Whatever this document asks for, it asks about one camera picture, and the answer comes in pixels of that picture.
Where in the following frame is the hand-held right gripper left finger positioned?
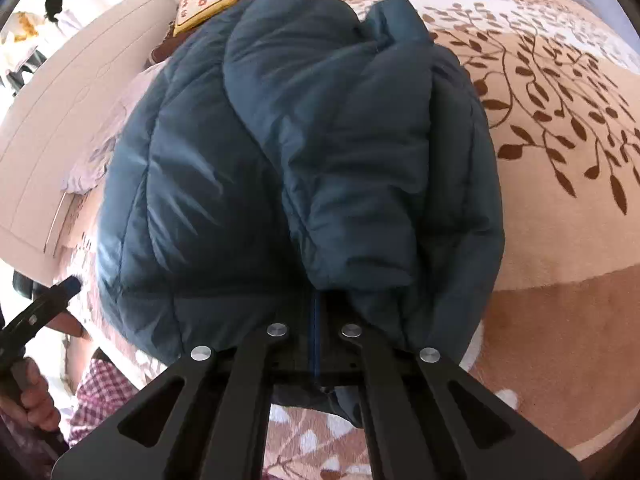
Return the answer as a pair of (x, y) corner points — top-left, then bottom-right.
(51, 324), (321, 480)

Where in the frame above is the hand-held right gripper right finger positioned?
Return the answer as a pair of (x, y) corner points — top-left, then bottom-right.
(320, 310), (585, 480)

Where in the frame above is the dark teal quilted jacket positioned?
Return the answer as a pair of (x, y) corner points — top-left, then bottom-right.
(96, 0), (507, 429)

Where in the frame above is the person's left hand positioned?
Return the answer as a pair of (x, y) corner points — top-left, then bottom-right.
(0, 356), (62, 433)

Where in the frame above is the pink plaid garment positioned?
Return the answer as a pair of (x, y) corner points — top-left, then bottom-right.
(67, 355), (143, 448)

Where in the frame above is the lilac floral pillow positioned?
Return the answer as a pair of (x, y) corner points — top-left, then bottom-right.
(61, 60), (153, 196)

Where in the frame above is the white bed headboard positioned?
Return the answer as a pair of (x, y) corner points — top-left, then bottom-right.
(0, 0), (187, 272)

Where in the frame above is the dark hanging garment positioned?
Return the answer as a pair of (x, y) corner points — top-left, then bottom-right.
(2, 52), (43, 96)

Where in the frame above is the yellow hanging garment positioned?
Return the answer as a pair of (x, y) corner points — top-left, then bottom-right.
(6, 11), (40, 45)

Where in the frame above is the lilac hanging garment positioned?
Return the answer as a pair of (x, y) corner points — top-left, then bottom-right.
(52, 9), (85, 38)

